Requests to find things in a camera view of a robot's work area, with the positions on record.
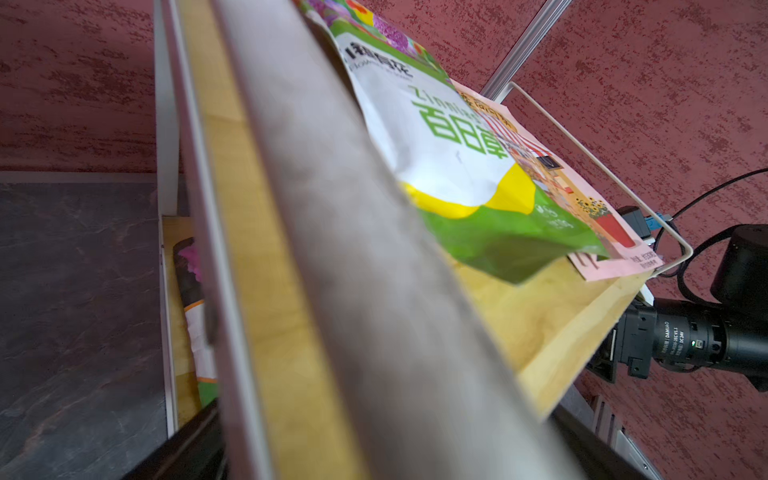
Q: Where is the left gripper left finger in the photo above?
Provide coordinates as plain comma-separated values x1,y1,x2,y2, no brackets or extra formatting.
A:
123,400,225,479

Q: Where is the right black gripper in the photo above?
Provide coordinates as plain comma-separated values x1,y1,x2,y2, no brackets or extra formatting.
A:
587,300,658,383

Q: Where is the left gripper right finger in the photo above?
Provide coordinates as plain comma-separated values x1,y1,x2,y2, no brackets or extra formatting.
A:
550,404,654,479

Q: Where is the pink shop picture seed bag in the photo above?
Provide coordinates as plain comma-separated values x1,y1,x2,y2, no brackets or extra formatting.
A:
453,82,664,281

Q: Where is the white frame wooden shelf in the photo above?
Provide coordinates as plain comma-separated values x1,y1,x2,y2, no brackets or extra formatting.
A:
152,0,694,480

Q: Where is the green white zinnias seed bag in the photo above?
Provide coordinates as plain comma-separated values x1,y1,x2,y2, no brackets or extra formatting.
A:
299,1,606,283

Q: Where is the green rose impatiens seed bag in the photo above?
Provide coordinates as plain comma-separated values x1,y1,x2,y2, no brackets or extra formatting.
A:
172,237,218,407

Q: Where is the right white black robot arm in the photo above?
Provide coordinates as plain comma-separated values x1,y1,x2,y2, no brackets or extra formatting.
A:
587,224,767,393

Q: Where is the right aluminium corner post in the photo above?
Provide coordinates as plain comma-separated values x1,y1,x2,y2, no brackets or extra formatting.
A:
481,0,572,103

